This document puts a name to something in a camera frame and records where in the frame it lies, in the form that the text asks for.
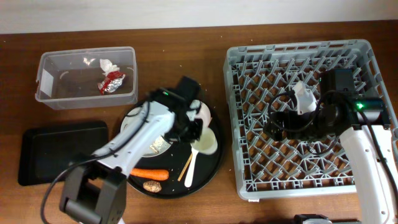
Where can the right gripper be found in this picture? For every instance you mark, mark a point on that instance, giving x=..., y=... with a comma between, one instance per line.
x=290, y=117

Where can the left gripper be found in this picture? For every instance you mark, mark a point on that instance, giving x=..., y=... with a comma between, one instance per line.
x=198, y=129

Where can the white plastic fork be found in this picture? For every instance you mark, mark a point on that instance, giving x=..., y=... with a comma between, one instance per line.
x=189, y=175

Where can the pink bowl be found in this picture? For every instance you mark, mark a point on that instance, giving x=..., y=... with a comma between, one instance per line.
x=202, y=112

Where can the white cup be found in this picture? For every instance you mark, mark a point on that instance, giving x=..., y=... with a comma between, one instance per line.
x=207, y=143

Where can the grey plate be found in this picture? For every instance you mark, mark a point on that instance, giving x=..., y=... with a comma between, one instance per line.
x=128, y=119

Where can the wooden chopstick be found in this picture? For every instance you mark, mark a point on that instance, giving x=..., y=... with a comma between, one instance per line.
x=185, y=167

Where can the red foil snack wrapper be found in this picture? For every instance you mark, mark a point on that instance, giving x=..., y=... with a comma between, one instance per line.
x=112, y=82

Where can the white tissue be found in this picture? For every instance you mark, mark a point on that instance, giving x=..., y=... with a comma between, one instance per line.
x=107, y=66

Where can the pile of peanut shells and rice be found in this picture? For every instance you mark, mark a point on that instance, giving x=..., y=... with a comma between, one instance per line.
x=159, y=146

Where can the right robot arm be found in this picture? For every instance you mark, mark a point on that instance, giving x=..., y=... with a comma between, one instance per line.
x=367, y=149

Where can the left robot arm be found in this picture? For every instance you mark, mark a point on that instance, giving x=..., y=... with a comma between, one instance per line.
x=95, y=190

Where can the grey dishwasher rack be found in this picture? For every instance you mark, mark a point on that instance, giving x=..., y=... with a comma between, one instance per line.
x=291, y=105

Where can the black round tray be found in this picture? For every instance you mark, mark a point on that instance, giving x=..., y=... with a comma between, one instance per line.
x=176, y=159

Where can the orange carrot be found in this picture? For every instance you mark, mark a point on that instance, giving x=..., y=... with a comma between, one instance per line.
x=153, y=174

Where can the brown walnut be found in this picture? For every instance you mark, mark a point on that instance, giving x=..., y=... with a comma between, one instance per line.
x=152, y=186

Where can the clear plastic bin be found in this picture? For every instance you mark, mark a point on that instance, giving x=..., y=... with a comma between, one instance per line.
x=69, y=79

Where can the black rectangular tray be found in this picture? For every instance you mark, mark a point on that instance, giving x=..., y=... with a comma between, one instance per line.
x=47, y=151

